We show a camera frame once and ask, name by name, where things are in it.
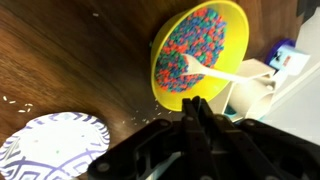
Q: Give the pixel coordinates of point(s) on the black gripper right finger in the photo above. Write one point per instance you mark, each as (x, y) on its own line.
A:
(253, 150)

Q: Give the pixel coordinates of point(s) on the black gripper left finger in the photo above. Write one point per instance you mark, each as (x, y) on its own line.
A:
(160, 146)

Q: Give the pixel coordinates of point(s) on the white plastic spoon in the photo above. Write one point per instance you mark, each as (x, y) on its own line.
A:
(206, 70)

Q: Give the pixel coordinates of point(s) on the yellow cereal bowl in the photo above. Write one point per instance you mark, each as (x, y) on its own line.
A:
(230, 33)

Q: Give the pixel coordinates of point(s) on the teal measuring cup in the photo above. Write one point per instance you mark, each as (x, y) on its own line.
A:
(230, 110)

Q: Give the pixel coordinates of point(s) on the beige mug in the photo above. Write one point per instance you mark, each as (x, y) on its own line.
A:
(253, 96)

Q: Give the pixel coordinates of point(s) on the beige wooden tray box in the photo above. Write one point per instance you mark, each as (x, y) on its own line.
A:
(253, 66)

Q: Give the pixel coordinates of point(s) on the small light blue carton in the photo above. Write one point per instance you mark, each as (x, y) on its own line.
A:
(290, 60)

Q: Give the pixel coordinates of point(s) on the round dark blue lid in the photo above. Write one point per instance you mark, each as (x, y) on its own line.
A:
(278, 45)

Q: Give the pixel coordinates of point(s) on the blue patterned paper plate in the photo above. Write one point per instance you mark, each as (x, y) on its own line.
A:
(50, 146)

